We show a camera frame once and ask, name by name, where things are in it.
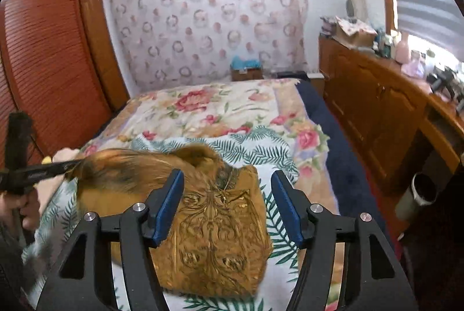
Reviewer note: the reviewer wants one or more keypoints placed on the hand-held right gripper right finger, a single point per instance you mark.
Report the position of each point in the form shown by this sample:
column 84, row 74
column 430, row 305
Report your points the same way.
column 286, row 209

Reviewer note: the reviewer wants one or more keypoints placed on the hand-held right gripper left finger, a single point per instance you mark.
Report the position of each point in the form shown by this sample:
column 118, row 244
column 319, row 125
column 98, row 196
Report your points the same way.
column 168, row 209

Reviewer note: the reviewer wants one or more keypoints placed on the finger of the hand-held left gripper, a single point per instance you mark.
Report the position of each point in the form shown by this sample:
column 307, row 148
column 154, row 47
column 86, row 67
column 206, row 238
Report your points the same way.
column 20, row 140
column 54, row 169

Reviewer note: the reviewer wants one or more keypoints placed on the mustard patterned shirt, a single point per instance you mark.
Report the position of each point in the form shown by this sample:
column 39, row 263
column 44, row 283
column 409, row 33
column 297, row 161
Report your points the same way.
column 217, row 242

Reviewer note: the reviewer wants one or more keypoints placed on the person's left hand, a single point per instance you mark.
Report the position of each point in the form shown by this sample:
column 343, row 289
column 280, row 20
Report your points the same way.
column 31, row 209

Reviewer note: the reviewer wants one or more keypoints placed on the beige pillow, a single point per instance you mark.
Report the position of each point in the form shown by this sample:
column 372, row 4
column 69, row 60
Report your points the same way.
column 67, row 153

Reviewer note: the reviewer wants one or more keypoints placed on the navy blue mattress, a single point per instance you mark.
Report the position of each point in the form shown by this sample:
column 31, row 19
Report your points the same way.
column 337, row 158

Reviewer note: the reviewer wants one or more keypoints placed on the red-brown louvered wardrobe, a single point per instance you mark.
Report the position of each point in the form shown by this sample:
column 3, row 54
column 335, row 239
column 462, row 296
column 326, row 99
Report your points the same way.
column 54, row 60

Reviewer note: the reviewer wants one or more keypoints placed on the floral quilt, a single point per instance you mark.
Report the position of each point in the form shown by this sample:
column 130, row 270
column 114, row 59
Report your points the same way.
column 217, row 108

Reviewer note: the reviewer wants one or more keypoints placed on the white waste bin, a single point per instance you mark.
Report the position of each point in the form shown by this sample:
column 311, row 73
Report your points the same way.
column 417, row 198

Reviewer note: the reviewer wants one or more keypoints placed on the long wooden cabinet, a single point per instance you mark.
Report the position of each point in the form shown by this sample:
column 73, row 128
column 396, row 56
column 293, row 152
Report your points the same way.
column 369, row 104

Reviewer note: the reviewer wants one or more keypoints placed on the black flat box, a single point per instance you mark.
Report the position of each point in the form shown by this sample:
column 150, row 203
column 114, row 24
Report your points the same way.
column 292, row 74

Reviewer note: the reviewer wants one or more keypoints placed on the small brown box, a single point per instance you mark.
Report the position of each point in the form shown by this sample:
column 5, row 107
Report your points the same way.
column 248, row 74

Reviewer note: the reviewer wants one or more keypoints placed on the blue plastic bag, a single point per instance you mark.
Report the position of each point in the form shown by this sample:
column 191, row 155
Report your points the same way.
column 244, row 62

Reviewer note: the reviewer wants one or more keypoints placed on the open cardboard box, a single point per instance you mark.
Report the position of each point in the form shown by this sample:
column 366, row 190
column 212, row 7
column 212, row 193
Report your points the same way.
column 355, row 33

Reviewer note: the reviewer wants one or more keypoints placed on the pale pink pouch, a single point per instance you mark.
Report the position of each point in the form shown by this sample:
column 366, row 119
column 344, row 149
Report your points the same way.
column 412, row 67

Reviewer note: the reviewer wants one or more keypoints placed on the group of small bottles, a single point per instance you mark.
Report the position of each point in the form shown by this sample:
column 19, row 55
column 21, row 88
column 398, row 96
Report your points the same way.
column 385, row 44

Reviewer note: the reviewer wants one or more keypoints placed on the pink bottle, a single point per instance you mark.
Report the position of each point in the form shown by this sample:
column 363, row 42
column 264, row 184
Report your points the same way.
column 403, row 48

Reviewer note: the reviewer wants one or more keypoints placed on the circle-print sheer curtain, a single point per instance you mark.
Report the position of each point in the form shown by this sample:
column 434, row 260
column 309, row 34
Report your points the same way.
column 210, row 13

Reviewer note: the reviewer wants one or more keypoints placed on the spare black gripper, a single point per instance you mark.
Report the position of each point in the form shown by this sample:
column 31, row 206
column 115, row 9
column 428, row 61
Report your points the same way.
column 458, row 89
column 442, row 79

